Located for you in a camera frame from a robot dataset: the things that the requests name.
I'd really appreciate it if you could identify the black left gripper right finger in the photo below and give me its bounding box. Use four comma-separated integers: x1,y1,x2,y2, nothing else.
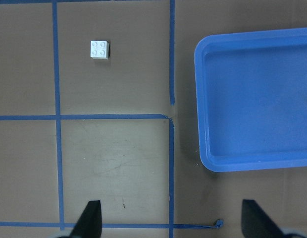
242,199,284,238

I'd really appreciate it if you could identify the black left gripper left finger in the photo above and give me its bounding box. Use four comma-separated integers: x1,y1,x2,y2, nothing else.
69,200,102,238

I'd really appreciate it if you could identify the blue plastic tray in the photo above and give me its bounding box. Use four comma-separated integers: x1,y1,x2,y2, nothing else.
194,28,307,172

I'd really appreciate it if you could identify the white square toy block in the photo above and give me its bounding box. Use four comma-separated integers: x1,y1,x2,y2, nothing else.
90,41,109,60

